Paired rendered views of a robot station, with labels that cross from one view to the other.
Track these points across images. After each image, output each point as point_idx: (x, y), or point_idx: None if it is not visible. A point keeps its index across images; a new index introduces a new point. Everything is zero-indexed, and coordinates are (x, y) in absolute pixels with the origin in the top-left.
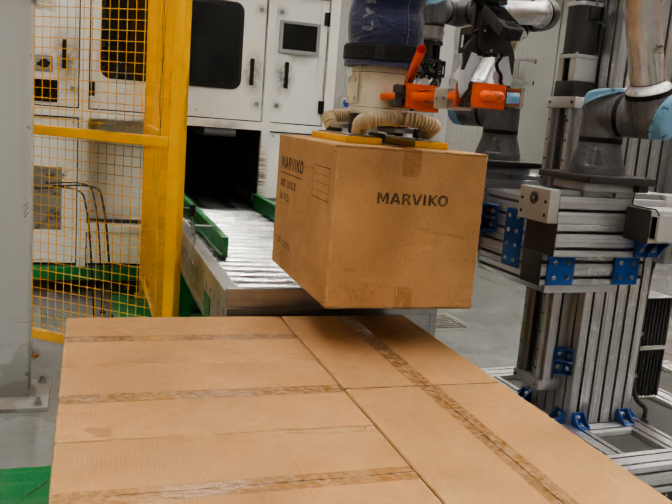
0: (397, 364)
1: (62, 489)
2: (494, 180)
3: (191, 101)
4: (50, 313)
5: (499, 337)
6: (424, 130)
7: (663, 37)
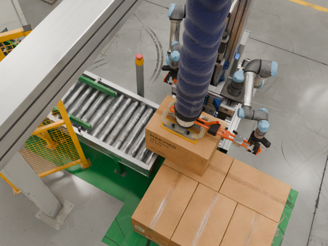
0: (212, 168)
1: None
2: None
3: None
4: None
5: (126, 38)
6: (205, 120)
7: (242, 33)
